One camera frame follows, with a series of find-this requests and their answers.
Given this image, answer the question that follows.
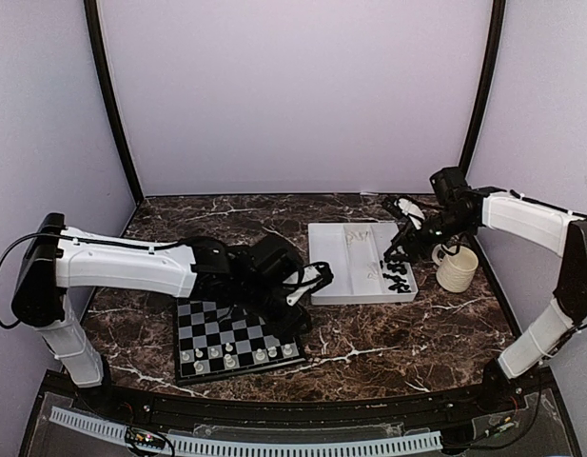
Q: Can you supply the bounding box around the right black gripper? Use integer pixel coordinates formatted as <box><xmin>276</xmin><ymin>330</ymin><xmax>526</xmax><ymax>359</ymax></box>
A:
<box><xmin>385</xmin><ymin>208</ymin><xmax>475</xmax><ymax>263</ymax></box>

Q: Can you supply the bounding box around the white plastic compartment tray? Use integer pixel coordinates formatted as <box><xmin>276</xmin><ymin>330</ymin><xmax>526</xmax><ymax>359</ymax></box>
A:
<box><xmin>308</xmin><ymin>222</ymin><xmax>418</xmax><ymax>306</ymax></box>

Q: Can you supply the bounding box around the black grey chessboard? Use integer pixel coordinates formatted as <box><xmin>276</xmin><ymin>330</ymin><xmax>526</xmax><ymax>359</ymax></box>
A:
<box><xmin>173</xmin><ymin>299</ymin><xmax>306</xmax><ymax>386</ymax></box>

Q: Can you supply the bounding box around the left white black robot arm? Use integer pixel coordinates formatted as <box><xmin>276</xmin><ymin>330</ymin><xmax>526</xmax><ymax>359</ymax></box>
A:
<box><xmin>0</xmin><ymin>212</ymin><xmax>334</xmax><ymax>415</ymax></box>

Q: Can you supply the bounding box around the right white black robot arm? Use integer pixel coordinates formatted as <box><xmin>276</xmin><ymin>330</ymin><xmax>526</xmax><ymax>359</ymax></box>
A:
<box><xmin>382</xmin><ymin>167</ymin><xmax>587</xmax><ymax>413</ymax></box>

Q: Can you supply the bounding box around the pile of black chess pieces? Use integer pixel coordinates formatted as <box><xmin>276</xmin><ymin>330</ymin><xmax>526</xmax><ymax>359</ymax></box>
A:
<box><xmin>380</xmin><ymin>260</ymin><xmax>411</xmax><ymax>293</ymax></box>

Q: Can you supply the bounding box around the pile of white chess pieces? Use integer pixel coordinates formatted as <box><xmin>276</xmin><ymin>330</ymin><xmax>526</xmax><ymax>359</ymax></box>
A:
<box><xmin>344</xmin><ymin>225</ymin><xmax>381</xmax><ymax>281</ymax></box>

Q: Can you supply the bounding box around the cream ribbed mug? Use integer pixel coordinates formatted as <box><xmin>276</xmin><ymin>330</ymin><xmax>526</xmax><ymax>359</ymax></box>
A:
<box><xmin>432</xmin><ymin>245</ymin><xmax>479</xmax><ymax>293</ymax></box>

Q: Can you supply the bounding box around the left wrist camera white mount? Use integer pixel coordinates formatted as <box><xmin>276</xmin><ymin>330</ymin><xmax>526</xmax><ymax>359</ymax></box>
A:
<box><xmin>283</xmin><ymin>261</ymin><xmax>334</xmax><ymax>307</ymax></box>

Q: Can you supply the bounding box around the white slotted cable duct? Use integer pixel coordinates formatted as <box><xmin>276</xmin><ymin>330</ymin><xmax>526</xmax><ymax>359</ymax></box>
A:
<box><xmin>49</xmin><ymin>407</ymin><xmax>442</xmax><ymax>456</ymax></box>

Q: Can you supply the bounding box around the black front rail base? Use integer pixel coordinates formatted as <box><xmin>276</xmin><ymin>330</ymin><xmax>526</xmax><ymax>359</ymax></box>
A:
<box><xmin>20</xmin><ymin>371</ymin><xmax>580</xmax><ymax>456</ymax></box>

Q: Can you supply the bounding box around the right black frame post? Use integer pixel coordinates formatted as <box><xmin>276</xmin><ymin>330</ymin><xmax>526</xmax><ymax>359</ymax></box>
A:
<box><xmin>459</xmin><ymin>0</ymin><xmax>507</xmax><ymax>176</ymax></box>

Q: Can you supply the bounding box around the black frame post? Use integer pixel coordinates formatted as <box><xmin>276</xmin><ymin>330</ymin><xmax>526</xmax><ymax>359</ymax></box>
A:
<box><xmin>459</xmin><ymin>0</ymin><xmax>507</xmax><ymax>176</ymax></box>
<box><xmin>83</xmin><ymin>0</ymin><xmax>145</xmax><ymax>206</ymax></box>

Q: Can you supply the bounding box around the left black frame post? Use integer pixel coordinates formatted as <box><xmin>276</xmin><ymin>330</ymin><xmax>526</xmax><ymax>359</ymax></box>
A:
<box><xmin>83</xmin><ymin>0</ymin><xmax>145</xmax><ymax>206</ymax></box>

